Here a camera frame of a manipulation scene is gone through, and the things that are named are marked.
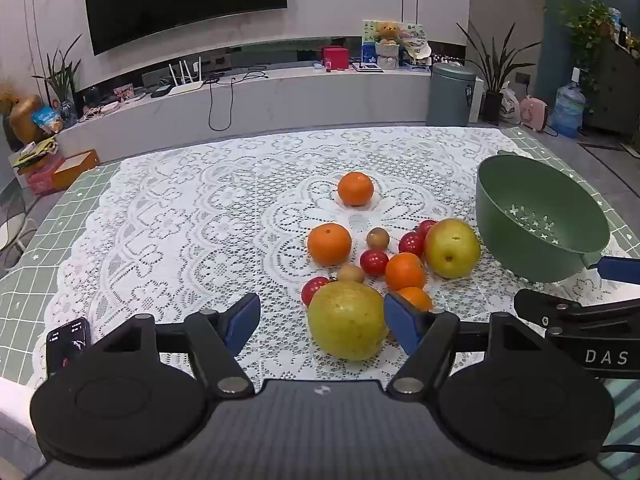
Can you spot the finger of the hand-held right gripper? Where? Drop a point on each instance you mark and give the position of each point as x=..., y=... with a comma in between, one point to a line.
x=622, y=270
x=545, y=310

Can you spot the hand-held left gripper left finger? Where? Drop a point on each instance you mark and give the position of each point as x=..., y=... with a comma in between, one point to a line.
x=242, y=322

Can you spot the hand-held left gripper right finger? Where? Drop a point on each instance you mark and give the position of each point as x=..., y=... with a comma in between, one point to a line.
x=400, y=322

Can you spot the orange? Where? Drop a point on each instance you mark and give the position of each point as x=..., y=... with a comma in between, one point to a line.
x=355, y=188
x=405, y=271
x=417, y=299
x=329, y=244

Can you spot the red cherry tomato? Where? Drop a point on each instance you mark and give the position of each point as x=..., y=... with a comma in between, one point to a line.
x=312, y=290
x=426, y=226
x=411, y=243
x=374, y=262

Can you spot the yellow-green apple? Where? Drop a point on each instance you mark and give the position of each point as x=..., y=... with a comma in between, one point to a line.
x=452, y=247

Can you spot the green colander bowl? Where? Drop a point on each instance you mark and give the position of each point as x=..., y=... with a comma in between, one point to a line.
x=505, y=190

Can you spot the teal striped cloth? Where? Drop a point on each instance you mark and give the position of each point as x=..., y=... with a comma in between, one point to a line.
x=627, y=410

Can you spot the white lace tablecloth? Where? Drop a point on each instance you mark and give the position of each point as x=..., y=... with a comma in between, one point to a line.
x=200, y=210

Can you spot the blue water jug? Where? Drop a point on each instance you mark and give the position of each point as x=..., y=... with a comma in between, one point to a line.
x=567, y=110

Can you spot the black smartphone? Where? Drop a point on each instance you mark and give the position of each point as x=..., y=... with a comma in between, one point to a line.
x=67, y=347

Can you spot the dark green cabinet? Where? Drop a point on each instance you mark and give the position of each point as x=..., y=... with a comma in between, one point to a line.
x=615, y=90

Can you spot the pink appliance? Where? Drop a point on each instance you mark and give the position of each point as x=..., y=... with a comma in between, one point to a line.
x=534, y=112

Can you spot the white plastic bag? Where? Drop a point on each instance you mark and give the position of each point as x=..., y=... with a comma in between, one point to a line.
x=510, y=105

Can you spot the long-leaf potted plant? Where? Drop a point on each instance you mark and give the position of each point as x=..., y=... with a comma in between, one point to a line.
x=492, y=107

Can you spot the long white TV console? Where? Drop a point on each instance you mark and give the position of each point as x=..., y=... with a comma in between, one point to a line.
x=300, y=105

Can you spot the grey trash bin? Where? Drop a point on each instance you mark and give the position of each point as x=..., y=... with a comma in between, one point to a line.
x=450, y=100

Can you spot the orange cardboard box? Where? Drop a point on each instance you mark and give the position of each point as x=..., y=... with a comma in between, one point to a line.
x=75, y=167

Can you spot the white wifi router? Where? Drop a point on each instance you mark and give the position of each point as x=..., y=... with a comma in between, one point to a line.
x=187, y=87

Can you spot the black set-top box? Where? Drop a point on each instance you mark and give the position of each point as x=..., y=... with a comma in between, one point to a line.
x=161, y=92

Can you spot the white chair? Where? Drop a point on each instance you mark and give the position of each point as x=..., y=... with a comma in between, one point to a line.
x=15, y=232

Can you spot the pink box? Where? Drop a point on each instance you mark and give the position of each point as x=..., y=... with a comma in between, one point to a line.
x=42, y=177

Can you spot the green ivy plant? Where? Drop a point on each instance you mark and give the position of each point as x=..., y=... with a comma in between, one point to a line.
x=587, y=20

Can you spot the pink printed card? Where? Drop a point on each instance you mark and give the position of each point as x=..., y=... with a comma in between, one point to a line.
x=124, y=93

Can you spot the white gift bucket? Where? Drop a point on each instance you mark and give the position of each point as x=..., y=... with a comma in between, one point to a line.
x=388, y=56

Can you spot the stack of colourful packets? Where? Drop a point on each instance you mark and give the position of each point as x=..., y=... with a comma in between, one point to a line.
x=37, y=150

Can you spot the blue box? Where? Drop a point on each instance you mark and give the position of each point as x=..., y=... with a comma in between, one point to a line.
x=369, y=53

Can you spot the red box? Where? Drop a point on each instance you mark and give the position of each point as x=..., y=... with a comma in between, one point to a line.
x=335, y=58

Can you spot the white hat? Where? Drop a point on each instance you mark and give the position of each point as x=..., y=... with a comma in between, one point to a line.
x=417, y=50

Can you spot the blue snack bag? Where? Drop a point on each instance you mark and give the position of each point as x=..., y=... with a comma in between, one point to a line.
x=47, y=119

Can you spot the brown teddy bear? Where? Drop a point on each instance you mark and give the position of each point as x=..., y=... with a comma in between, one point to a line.
x=387, y=32

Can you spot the green printed card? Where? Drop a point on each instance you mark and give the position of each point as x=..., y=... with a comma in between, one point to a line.
x=369, y=30

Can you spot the golden vase with dried flowers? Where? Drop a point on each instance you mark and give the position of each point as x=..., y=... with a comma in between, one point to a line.
x=25, y=120

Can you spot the slim-leaf potted plant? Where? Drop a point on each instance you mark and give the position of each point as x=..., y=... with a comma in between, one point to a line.
x=62, y=77

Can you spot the black curved television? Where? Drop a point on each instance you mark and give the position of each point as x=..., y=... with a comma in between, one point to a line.
x=185, y=0

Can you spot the black wall socket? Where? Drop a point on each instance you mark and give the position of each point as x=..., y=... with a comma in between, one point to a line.
x=522, y=79

